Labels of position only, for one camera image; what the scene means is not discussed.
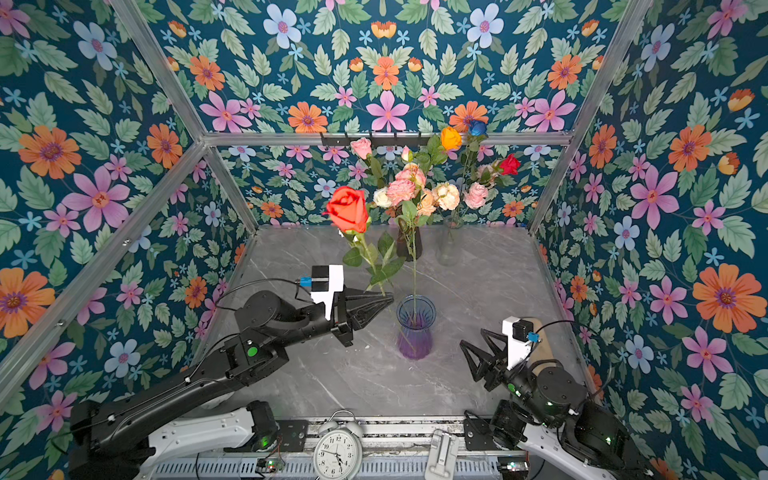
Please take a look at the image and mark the pink rose stem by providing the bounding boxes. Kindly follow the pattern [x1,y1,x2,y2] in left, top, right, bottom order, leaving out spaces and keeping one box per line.
[350,138,386,192]

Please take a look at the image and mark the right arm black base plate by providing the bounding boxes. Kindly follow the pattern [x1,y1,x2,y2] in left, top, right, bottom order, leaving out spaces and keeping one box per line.
[463,416,497,452]

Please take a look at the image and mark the cream double-bloom flower stem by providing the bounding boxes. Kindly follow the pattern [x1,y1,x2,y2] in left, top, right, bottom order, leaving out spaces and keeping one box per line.
[431,182,461,219]

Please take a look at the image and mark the clear glass cup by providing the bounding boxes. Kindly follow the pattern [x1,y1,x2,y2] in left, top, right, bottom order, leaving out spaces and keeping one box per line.
[437,215,463,266]

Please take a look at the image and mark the black hook rail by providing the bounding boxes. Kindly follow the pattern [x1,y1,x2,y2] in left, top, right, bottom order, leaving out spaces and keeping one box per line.
[320,132,438,149]

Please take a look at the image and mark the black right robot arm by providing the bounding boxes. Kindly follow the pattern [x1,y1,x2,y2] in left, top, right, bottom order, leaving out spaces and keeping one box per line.
[459,319,661,479]

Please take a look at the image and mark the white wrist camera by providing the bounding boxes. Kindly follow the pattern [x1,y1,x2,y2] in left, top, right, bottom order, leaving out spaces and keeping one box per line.
[299,264,344,321]
[502,316,540,370]

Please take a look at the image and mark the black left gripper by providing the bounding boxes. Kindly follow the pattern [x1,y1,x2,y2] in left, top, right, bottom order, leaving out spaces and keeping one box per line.
[274,275,395,347]

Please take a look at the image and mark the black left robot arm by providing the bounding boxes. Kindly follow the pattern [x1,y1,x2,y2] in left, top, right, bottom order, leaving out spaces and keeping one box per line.
[69,288,393,479]

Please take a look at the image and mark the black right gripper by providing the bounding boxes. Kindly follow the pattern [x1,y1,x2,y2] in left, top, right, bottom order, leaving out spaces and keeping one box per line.
[460,330,558,432]

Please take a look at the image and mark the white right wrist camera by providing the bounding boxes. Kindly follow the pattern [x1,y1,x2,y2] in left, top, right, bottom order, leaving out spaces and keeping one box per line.
[502,316,540,370]

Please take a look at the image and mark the yellow rose stem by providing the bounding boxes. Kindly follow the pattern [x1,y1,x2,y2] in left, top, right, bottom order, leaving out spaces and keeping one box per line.
[415,127,463,174]

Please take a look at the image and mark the pink double carnation stem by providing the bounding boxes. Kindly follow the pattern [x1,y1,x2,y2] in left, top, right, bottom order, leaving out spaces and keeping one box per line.
[451,161,502,226]

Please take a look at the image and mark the dark pink ribbed glass vase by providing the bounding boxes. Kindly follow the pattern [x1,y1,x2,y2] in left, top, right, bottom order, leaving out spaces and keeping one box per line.
[396,215,423,262]

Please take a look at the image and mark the pink cream peony spray stem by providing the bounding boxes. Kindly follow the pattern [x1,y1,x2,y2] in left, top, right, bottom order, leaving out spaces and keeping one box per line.
[387,148,432,295]

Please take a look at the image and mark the red rose stem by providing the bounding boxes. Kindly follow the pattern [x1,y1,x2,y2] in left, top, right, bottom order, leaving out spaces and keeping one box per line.
[325,186,379,272]
[475,154,521,189]

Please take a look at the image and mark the white rose stem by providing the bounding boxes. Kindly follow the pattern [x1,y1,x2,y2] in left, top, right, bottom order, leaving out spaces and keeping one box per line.
[373,187,393,209]
[365,230,418,337]

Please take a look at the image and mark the white plastic clip bracket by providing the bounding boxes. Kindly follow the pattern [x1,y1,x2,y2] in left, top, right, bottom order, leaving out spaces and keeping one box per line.
[424,429,459,480]

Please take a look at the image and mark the white twin-bell alarm clock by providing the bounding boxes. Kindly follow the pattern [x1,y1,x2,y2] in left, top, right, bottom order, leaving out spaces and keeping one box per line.
[312,409,364,480]

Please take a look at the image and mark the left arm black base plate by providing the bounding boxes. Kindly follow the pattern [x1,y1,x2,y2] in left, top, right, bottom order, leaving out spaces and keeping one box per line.
[255,420,309,453]

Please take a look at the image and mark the purple ribbed glass vase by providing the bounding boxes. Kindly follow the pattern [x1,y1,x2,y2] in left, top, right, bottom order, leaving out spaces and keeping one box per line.
[396,295,437,360]

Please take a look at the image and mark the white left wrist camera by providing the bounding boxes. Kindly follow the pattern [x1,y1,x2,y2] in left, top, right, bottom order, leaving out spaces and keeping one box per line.
[299,264,344,321]

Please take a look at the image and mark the beige cloth roll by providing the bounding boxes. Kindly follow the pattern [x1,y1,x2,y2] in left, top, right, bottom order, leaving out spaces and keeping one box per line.
[528,318,556,375]

